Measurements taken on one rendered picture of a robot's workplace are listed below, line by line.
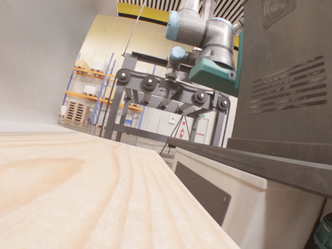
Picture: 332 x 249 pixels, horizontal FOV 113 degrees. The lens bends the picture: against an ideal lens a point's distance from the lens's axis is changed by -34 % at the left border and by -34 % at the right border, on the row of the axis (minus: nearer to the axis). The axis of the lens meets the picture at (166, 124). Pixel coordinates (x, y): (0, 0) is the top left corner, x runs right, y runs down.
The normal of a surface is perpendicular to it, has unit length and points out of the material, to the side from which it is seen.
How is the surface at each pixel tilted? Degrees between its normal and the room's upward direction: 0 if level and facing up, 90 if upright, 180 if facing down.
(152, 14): 90
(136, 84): 90
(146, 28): 90
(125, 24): 90
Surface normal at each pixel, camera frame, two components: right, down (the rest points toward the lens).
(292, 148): -0.95, -0.24
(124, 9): 0.14, -0.04
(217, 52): -0.11, -0.44
